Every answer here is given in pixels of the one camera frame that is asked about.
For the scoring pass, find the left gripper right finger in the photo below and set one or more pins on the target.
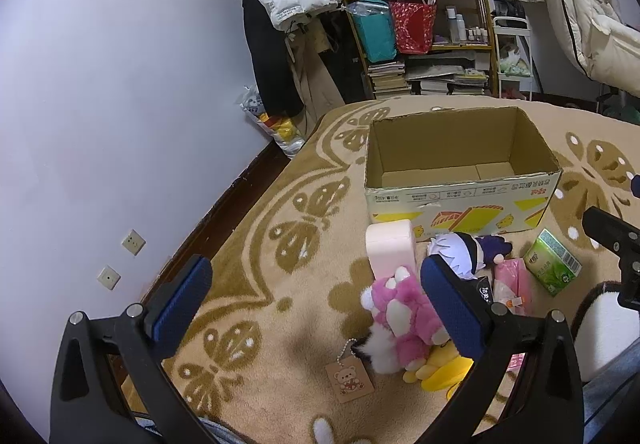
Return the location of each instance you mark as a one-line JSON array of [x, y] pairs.
[[545, 404]]

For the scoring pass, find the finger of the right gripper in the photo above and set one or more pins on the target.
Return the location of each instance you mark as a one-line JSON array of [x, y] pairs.
[[609, 231]]

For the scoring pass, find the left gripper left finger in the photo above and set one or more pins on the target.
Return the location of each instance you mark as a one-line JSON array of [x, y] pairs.
[[87, 404]]

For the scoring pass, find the green tissue pack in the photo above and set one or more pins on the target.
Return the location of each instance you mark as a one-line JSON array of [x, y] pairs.
[[551, 263]]

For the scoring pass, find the yellow dog plush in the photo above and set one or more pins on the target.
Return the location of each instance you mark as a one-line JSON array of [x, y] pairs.
[[444, 370]]

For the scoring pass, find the pink cloth pack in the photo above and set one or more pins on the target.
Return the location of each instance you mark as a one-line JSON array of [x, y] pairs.
[[512, 286]]

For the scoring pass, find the black face tissue pack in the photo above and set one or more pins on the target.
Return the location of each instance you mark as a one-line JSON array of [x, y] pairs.
[[483, 287]]

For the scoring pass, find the white-haired doll plush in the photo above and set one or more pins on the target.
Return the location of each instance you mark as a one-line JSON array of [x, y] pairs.
[[466, 255]]

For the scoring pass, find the pink bear plush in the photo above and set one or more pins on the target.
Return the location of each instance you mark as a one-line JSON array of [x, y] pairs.
[[405, 324]]

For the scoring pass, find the pink swiss roll plush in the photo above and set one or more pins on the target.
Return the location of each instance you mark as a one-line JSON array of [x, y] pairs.
[[390, 245]]

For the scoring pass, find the open cardboard box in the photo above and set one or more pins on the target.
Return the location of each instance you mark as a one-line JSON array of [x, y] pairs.
[[481, 171]]

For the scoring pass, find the cream folded duvet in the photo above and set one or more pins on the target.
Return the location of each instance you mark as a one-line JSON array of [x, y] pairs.
[[597, 42]]

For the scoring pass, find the bear picture tag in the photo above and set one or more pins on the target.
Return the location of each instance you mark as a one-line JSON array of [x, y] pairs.
[[347, 375]]

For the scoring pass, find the white rolling cart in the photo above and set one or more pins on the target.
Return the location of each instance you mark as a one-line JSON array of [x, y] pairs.
[[515, 66]]

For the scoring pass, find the beige patterned carpet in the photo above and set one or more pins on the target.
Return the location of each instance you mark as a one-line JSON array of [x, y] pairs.
[[286, 290]]

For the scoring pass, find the pile of books right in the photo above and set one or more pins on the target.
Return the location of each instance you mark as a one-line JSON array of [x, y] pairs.
[[461, 72]]

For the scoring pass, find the wooden bookshelf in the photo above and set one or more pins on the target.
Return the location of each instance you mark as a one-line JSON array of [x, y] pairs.
[[459, 25]]

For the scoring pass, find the stack of books left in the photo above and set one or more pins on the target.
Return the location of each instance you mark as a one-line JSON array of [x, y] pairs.
[[388, 79]]

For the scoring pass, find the red patterned bag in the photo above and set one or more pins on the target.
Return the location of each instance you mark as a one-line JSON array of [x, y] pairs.
[[413, 22]]

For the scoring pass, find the teal bag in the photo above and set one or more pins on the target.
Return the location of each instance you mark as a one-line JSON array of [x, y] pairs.
[[374, 28]]

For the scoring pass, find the plastic bag of toys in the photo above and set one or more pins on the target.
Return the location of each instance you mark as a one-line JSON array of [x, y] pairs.
[[280, 128]]

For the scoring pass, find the beige trench coat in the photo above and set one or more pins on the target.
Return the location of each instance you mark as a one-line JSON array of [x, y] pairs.
[[314, 84]]

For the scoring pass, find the black hanging coat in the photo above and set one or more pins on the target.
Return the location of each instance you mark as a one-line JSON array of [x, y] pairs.
[[272, 72]]

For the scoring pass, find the lower wall socket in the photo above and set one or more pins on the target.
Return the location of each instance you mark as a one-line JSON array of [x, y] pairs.
[[108, 277]]

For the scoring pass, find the wall socket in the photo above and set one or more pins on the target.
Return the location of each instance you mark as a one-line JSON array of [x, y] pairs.
[[108, 277], [133, 242]]

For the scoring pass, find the upper wall socket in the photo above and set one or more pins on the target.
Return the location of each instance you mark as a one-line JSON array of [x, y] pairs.
[[133, 242]]

